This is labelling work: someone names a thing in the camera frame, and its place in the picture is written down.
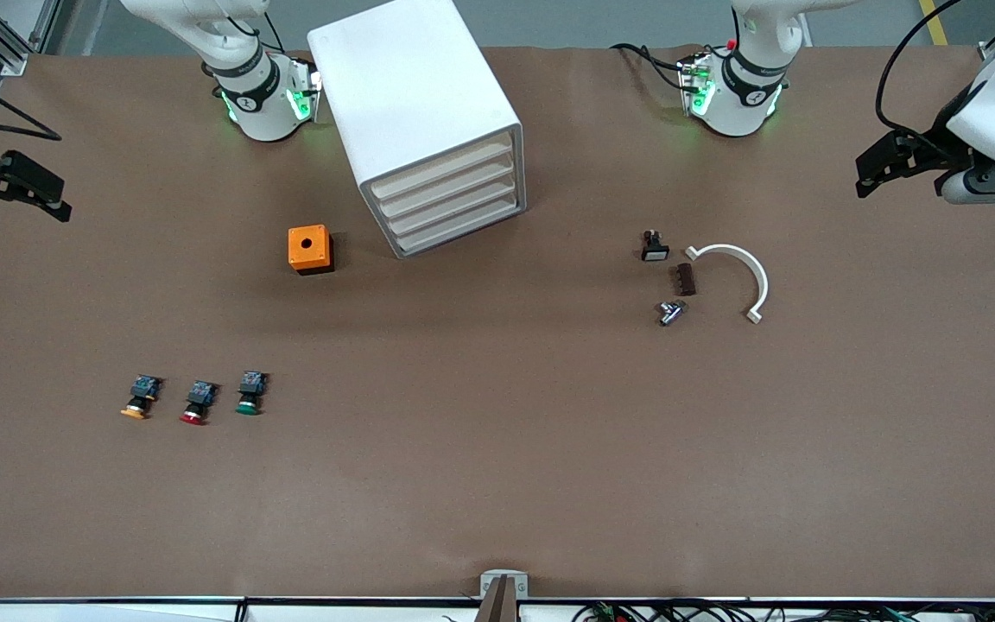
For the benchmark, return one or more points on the chrome tee fitting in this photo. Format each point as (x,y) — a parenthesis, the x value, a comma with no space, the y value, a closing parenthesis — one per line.
(671,313)

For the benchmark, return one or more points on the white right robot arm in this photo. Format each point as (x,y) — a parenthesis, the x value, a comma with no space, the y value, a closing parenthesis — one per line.
(264,95)

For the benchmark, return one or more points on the white table edge rail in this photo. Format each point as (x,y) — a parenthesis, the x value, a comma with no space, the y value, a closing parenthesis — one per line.
(117,612)

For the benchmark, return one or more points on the orange box with hole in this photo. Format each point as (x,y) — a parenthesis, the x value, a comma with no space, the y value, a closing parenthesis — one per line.
(309,250)

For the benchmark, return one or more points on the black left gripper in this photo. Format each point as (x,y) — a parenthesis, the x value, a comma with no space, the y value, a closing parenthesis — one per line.
(927,149)

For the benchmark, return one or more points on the green push button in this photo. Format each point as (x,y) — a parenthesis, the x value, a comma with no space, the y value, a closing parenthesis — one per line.
(249,396)

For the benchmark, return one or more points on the brown terminal block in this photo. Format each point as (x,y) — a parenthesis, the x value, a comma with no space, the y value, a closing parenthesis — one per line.
(686,279)

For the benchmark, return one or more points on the orange push button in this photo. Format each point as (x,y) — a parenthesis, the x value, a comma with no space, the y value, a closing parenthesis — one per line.
(139,402)

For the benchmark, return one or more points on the red push button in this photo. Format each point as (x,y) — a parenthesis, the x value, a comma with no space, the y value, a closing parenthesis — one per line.
(198,404)

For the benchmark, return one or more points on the grey metal bracket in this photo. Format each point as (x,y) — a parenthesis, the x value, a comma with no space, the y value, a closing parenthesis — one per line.
(489,579)

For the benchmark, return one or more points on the white rectangular button switch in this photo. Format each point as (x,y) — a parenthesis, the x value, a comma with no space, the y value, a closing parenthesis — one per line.
(655,250)

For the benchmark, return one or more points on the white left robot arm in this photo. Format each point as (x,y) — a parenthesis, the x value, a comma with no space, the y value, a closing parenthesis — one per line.
(744,95)

